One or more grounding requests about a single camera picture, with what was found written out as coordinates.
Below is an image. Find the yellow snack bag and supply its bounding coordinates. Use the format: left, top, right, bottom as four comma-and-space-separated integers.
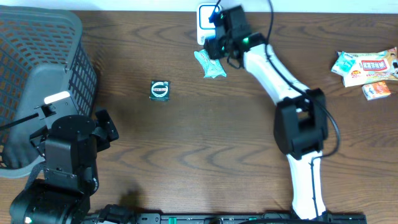
339, 47, 397, 87

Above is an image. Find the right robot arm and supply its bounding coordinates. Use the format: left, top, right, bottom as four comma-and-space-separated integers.
204, 6, 328, 220

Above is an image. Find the teal snack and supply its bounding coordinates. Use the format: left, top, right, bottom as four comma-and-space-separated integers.
194, 49, 227, 78

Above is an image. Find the teal tissue pack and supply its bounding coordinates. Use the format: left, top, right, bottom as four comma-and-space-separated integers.
331, 52, 356, 77

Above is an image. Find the orange juice carton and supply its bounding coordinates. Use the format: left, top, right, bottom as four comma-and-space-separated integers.
362, 81, 391, 101

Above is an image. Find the black round-label item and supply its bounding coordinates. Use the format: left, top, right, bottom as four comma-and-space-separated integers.
149, 80, 170, 101

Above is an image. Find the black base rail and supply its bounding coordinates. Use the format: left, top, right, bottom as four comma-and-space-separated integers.
82, 212, 367, 224

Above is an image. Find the grey plastic mesh basket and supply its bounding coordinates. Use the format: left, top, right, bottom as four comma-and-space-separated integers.
1, 6, 98, 179

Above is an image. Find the white barcode scanner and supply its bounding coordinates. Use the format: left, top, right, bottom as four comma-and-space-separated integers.
197, 3, 222, 45

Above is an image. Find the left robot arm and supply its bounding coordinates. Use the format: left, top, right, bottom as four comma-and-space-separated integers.
9, 110, 136, 224

